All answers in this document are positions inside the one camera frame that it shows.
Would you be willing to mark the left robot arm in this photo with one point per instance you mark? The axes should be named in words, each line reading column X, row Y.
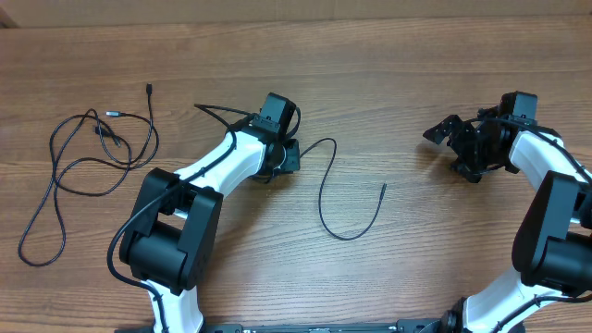
column 169, row 237

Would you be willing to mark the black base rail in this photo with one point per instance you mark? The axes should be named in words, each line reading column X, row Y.
column 319, row 328

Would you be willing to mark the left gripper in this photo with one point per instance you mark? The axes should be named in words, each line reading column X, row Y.
column 293, row 157

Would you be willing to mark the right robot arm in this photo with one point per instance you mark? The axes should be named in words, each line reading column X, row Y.
column 550, row 263

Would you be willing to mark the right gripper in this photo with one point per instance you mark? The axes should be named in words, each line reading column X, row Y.
column 473, row 168

